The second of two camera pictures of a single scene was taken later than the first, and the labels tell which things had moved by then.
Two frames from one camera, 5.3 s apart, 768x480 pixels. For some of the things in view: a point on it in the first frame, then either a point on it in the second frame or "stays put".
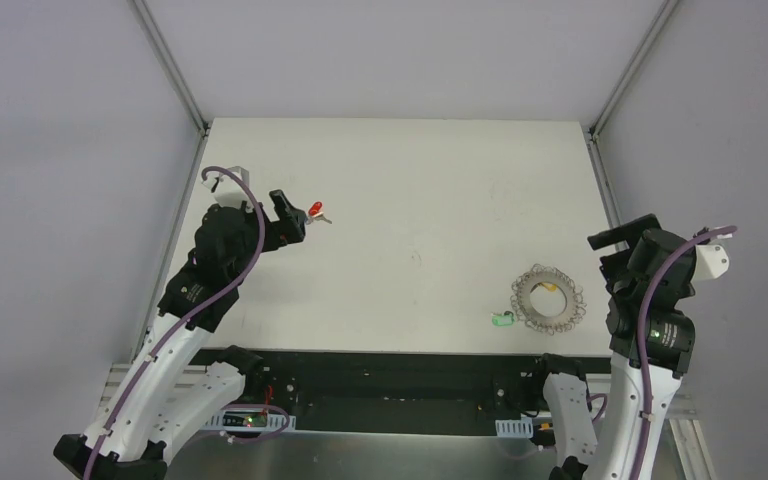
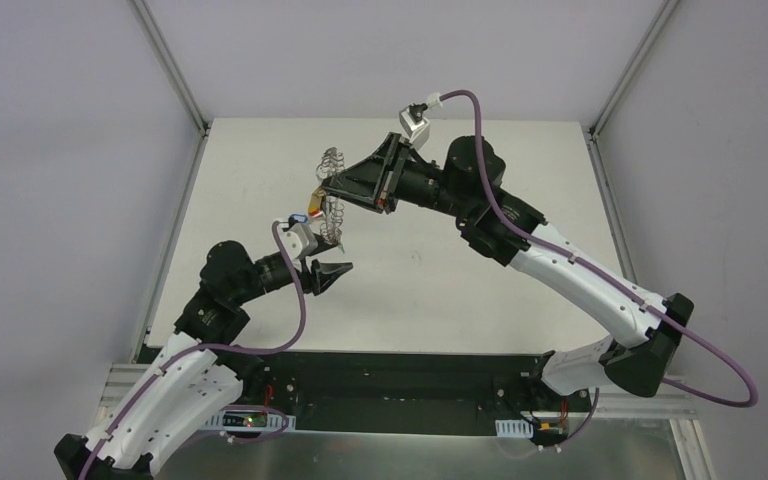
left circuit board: x=245 y=419 stays put
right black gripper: x=620 y=234 to x=384 y=175
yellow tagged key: x=549 y=286 to x=315 y=201
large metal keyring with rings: x=520 y=300 to x=331 y=162
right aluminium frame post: x=593 y=131 stays put
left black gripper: x=288 y=219 to x=311 y=276
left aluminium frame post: x=202 y=123 stays put
